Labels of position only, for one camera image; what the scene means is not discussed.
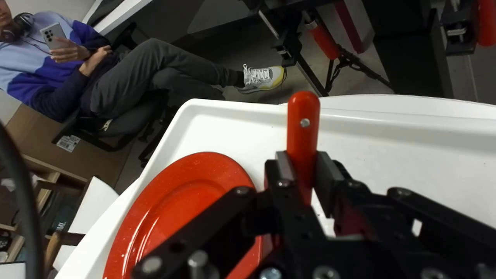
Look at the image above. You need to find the wooden shelf unit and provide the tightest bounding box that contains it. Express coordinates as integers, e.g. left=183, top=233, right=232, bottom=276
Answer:
left=0, top=154, right=90, bottom=265

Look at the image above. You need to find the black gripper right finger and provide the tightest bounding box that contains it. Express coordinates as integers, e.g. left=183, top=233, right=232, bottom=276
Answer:
left=315, top=151, right=496, bottom=279

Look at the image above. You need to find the smartphone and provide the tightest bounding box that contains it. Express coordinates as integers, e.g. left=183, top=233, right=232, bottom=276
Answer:
left=39, top=21, right=68, bottom=52

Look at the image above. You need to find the red handled metal spoon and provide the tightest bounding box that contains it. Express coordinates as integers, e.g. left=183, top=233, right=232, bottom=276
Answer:
left=285, top=90, right=322, bottom=208

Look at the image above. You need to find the black office chair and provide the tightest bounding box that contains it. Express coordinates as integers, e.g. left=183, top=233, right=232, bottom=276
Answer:
left=51, top=98, right=172, bottom=154

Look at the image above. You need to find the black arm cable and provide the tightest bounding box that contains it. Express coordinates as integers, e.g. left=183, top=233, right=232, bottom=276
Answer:
left=0, top=123, right=46, bottom=279

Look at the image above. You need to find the red plate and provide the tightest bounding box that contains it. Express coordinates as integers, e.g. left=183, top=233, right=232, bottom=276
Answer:
left=102, top=151, right=276, bottom=279

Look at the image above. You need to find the white desk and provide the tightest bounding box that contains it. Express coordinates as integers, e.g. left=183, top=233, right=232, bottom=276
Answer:
left=82, top=0, right=153, bottom=36

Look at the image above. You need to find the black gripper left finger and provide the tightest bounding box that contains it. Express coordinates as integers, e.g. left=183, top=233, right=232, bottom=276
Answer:
left=133, top=151, right=324, bottom=279

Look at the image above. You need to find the black floor stand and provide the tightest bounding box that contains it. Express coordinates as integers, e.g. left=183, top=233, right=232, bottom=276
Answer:
left=257, top=0, right=394, bottom=100

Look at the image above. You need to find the seated person in blue jacket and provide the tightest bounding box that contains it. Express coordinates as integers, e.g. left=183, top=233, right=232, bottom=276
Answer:
left=0, top=0, right=288, bottom=138

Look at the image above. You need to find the white plastic tray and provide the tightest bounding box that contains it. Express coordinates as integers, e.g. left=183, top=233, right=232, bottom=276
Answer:
left=53, top=93, right=496, bottom=279

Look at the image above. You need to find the brown cardboard panel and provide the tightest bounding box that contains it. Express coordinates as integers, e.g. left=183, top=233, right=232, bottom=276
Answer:
left=5, top=103, right=152, bottom=191

